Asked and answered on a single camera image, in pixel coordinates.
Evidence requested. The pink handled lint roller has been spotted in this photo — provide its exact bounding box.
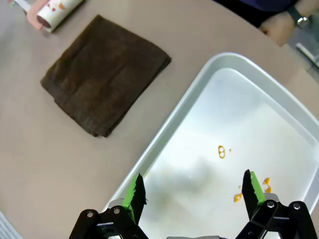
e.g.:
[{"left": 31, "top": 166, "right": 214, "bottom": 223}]
[{"left": 7, "top": 0, "right": 87, "bottom": 33}]

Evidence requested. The person's left forearm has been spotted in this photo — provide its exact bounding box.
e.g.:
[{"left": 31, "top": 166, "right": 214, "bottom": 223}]
[{"left": 298, "top": 0, "right": 319, "bottom": 19}]

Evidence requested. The black wrist watch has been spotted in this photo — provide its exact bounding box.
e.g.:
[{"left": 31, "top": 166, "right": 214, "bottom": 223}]
[{"left": 288, "top": 4, "right": 311, "bottom": 29}]

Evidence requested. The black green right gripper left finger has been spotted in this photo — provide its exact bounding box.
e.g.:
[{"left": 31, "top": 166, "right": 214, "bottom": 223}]
[{"left": 68, "top": 173, "right": 148, "bottom": 239}]

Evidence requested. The dark brown cloth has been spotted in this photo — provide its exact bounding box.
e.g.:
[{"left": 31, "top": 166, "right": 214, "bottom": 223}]
[{"left": 39, "top": 14, "right": 172, "bottom": 138}]

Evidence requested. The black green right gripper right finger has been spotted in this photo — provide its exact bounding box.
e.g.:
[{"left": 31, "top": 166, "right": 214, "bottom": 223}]
[{"left": 236, "top": 169, "right": 318, "bottom": 239}]

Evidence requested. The silver metal tray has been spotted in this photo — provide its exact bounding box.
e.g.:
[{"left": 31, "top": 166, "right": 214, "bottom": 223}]
[{"left": 103, "top": 51, "right": 319, "bottom": 239}]

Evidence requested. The person's left hand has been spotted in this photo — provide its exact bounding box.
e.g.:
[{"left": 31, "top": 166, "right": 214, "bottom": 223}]
[{"left": 259, "top": 16, "right": 297, "bottom": 47}]

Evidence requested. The person in purple jacket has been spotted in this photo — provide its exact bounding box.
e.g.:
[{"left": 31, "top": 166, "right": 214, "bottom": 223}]
[{"left": 214, "top": 0, "right": 300, "bottom": 28}]

